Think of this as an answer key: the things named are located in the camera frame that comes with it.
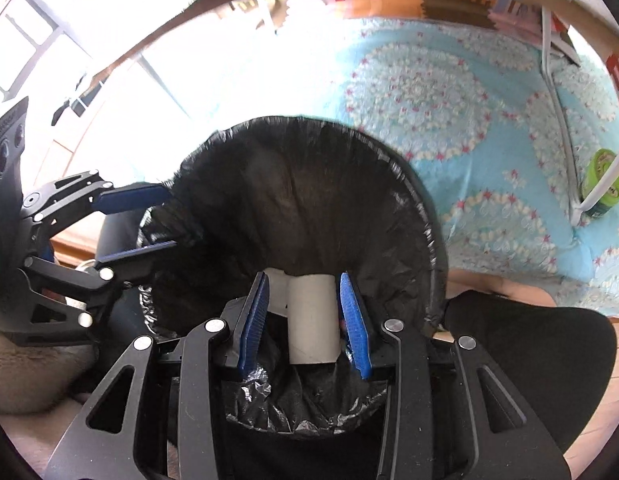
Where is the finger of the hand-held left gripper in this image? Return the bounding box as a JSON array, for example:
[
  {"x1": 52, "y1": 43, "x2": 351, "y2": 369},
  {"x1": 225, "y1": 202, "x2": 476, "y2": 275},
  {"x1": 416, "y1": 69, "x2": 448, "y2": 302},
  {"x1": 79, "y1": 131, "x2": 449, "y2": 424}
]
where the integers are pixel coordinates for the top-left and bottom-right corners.
[
  {"x1": 20, "y1": 171, "x2": 174, "y2": 233},
  {"x1": 0, "y1": 240, "x2": 179, "y2": 347}
]

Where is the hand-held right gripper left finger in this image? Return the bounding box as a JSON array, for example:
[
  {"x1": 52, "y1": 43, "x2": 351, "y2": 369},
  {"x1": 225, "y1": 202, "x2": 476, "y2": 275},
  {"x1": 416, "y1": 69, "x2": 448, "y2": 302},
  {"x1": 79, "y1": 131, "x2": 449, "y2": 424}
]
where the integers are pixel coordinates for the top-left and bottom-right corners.
[{"x1": 42, "y1": 271, "x2": 270, "y2": 480}]

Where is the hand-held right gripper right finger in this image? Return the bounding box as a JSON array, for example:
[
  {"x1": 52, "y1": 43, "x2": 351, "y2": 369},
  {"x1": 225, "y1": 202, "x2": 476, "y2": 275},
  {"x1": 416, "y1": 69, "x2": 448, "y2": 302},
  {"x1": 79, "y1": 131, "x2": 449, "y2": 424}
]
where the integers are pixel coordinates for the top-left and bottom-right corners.
[{"x1": 337, "y1": 271, "x2": 573, "y2": 480}]

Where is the white cardboard tube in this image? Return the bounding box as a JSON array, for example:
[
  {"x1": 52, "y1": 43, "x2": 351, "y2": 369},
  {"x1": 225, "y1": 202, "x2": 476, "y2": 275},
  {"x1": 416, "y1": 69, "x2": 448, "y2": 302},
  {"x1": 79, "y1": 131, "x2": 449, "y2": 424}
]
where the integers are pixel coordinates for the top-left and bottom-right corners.
[
  {"x1": 264, "y1": 267, "x2": 291, "y2": 319},
  {"x1": 288, "y1": 274, "x2": 341, "y2": 366}
]

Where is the black trash bin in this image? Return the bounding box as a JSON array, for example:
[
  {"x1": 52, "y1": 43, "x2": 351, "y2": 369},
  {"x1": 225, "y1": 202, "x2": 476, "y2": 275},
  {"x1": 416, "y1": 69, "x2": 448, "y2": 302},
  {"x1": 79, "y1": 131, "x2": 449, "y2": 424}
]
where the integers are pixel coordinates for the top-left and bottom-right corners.
[{"x1": 210, "y1": 400, "x2": 390, "y2": 480}]

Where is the bin with black liner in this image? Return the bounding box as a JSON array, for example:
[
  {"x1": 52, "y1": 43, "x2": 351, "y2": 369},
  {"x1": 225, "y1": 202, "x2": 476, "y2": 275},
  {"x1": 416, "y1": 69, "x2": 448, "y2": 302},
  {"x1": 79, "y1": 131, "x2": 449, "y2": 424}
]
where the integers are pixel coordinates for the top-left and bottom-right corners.
[{"x1": 137, "y1": 116, "x2": 450, "y2": 436}]

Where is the person's left leg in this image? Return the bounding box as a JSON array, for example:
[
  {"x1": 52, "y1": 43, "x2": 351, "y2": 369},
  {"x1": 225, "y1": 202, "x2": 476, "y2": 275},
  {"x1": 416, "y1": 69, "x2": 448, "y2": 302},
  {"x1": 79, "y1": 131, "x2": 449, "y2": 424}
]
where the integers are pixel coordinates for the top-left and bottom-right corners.
[{"x1": 97, "y1": 207, "x2": 146, "y2": 261}]

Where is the person's leg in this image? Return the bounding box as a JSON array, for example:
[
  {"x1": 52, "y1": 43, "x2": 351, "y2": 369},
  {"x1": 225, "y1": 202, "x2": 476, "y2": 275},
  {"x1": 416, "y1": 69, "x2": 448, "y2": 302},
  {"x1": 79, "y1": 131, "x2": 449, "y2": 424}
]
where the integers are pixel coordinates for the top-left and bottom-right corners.
[
  {"x1": 442, "y1": 289, "x2": 618, "y2": 461},
  {"x1": 97, "y1": 207, "x2": 146, "y2": 261}
]

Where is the small black object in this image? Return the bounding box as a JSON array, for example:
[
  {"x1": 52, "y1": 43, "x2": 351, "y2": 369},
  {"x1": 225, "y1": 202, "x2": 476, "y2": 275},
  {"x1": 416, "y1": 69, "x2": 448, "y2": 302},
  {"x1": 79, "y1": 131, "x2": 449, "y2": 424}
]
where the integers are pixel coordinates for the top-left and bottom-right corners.
[{"x1": 50, "y1": 72, "x2": 103, "y2": 128}]

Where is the window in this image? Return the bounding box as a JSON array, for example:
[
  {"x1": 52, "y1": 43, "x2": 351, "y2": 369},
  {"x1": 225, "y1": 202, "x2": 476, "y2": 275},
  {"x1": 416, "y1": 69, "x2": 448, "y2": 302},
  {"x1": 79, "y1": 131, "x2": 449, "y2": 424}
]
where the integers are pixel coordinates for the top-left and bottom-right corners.
[{"x1": 0, "y1": 0, "x2": 105, "y2": 111}]

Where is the grey metal pole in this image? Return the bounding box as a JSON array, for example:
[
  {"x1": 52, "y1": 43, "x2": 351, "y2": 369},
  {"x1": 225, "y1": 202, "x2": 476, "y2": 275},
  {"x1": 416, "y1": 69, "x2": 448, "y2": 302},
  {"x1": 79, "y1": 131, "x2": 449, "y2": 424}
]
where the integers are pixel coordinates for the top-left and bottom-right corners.
[{"x1": 138, "y1": 54, "x2": 189, "y2": 114}]

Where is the person's right leg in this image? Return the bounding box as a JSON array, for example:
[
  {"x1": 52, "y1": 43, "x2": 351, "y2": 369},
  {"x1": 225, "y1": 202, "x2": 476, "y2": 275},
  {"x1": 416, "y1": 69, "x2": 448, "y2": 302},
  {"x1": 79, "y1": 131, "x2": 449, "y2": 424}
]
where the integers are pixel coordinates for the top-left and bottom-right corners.
[{"x1": 442, "y1": 289, "x2": 618, "y2": 461}]

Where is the beige cushion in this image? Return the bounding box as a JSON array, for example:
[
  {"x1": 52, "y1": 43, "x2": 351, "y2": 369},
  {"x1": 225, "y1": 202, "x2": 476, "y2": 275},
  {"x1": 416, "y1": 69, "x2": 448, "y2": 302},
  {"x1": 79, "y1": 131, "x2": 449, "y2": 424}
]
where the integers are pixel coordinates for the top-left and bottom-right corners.
[{"x1": 0, "y1": 327, "x2": 103, "y2": 416}]

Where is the blue floral blanket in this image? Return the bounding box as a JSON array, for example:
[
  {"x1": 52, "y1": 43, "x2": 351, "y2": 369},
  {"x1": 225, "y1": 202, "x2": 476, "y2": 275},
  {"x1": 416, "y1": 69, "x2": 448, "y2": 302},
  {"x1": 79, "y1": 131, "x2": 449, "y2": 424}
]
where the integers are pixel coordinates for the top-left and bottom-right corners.
[{"x1": 224, "y1": 15, "x2": 619, "y2": 320}]

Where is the green printed can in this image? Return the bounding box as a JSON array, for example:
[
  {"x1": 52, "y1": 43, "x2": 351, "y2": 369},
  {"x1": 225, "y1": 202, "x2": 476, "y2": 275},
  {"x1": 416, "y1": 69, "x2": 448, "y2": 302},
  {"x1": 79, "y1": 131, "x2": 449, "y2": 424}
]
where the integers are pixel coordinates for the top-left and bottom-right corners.
[{"x1": 581, "y1": 149, "x2": 619, "y2": 219}]

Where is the colourful foam puzzle mat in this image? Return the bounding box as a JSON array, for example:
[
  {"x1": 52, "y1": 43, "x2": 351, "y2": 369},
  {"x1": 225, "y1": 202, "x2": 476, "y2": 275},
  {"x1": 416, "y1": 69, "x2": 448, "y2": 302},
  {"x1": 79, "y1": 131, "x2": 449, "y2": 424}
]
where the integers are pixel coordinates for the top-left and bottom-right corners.
[{"x1": 230, "y1": 0, "x2": 547, "y2": 33}]

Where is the white metal rack frame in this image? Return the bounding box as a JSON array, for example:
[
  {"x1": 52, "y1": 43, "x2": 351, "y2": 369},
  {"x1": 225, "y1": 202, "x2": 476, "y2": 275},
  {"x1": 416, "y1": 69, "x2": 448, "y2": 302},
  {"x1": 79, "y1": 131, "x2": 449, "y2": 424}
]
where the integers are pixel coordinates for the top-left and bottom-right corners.
[{"x1": 540, "y1": 6, "x2": 619, "y2": 218}]

